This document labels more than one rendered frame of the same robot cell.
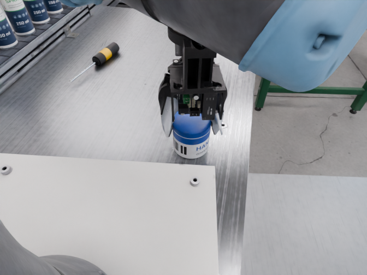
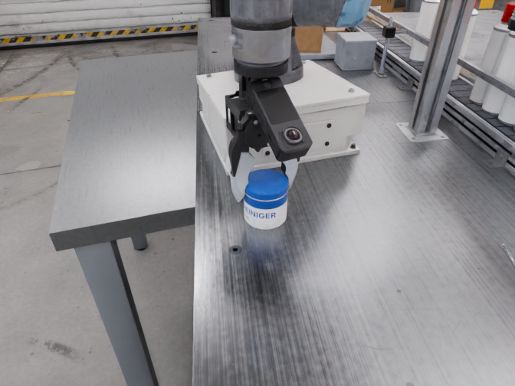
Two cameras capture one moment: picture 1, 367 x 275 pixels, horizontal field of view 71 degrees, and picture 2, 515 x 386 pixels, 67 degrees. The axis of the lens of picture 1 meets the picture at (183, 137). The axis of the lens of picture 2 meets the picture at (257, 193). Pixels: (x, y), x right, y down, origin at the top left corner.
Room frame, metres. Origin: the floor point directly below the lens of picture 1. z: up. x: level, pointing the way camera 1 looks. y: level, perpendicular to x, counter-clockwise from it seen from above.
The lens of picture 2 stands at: (0.78, -0.19, 1.23)
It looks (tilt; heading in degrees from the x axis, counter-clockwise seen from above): 36 degrees down; 160
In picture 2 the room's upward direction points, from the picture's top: straight up
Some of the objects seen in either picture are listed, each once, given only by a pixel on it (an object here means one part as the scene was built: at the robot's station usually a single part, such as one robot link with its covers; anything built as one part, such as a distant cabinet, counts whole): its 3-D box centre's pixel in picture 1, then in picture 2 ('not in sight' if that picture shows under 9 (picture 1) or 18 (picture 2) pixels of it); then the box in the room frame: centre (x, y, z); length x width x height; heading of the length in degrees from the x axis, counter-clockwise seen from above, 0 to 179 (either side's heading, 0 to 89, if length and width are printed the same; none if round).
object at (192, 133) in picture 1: (191, 133); (265, 198); (0.33, -0.01, 0.87); 0.07 x 0.07 x 0.07
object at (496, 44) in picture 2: not in sight; (497, 56); (0.17, 0.57, 0.98); 0.05 x 0.05 x 0.20
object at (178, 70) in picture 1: (195, 71); (258, 101); (0.30, -0.02, 1.02); 0.09 x 0.08 x 0.12; 4
